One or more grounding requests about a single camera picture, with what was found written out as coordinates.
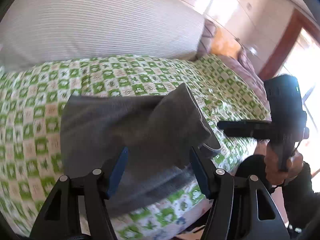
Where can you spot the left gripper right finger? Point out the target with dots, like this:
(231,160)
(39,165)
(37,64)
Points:
(242,207)

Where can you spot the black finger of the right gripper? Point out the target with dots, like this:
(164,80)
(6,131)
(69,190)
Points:
(245,128)

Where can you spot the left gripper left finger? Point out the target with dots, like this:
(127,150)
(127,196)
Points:
(59,217)

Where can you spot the grey pants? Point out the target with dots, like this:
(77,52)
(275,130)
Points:
(158,131)

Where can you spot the right forearm black sleeve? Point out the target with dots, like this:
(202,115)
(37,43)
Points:
(300,201)

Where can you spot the right hand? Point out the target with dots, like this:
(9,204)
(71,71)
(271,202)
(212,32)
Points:
(273,174)

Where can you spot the orange pillow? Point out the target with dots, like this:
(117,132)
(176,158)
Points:
(223,43)

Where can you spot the pink striped blanket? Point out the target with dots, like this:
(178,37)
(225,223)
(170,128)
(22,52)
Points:
(239,63)

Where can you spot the green patterned bed sheet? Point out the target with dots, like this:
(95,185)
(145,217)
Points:
(32,102)

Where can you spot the white striped headboard cushion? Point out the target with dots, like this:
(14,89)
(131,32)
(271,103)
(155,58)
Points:
(38,31)

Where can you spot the wooden door frame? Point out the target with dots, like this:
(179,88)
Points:
(297,22)

